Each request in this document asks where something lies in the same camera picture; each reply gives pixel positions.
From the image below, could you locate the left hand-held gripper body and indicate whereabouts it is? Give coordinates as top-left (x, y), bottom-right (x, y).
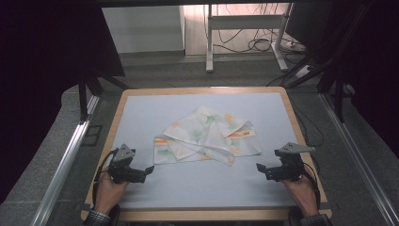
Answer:
top-left (107, 143), bottom-right (141, 185)

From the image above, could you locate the dark monitor panel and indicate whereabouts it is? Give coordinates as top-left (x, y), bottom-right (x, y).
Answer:
top-left (284, 2), bottom-right (334, 49)

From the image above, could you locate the white cabinet panel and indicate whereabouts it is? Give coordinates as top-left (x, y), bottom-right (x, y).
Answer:
top-left (101, 5), bottom-right (186, 55)

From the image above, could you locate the person's left hand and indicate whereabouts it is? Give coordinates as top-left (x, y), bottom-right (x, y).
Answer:
top-left (93, 170), bottom-right (130, 217)

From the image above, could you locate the tangle of black floor cables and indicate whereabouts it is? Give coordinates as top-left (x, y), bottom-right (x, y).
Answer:
top-left (215, 3), bottom-right (303, 55)

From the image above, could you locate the thin black floor cable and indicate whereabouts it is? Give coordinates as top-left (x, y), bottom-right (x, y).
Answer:
top-left (291, 99), bottom-right (325, 149)

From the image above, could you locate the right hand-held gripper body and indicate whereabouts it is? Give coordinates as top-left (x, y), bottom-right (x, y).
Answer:
top-left (274, 141), bottom-right (316, 183)

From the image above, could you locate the white metal desk frame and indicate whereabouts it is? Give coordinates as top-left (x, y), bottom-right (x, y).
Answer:
top-left (204, 3), bottom-right (295, 73)

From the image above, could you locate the right hand-held gripper black cable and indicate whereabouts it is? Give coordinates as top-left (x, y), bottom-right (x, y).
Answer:
top-left (300, 161), bottom-right (322, 210)

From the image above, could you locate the black metal stand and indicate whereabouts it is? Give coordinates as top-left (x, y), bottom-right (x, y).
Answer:
top-left (77, 71), bottom-right (134, 122)
top-left (285, 56), bottom-right (346, 124)

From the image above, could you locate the white power strip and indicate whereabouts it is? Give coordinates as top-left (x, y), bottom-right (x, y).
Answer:
top-left (295, 64), bottom-right (312, 79)

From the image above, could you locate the aluminium floor rail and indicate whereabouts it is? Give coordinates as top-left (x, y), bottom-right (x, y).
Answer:
top-left (30, 93), bottom-right (102, 226)
top-left (317, 91), bottom-right (399, 226)

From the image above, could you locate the white leaf-print cloth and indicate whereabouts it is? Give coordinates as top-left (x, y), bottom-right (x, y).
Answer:
top-left (152, 105), bottom-right (263, 167)

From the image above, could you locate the black curtain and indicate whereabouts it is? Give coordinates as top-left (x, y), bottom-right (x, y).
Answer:
top-left (331, 0), bottom-right (399, 159)
top-left (0, 0), bottom-right (126, 205)

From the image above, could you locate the person's right hand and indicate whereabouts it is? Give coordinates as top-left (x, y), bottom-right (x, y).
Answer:
top-left (279, 173), bottom-right (320, 218)

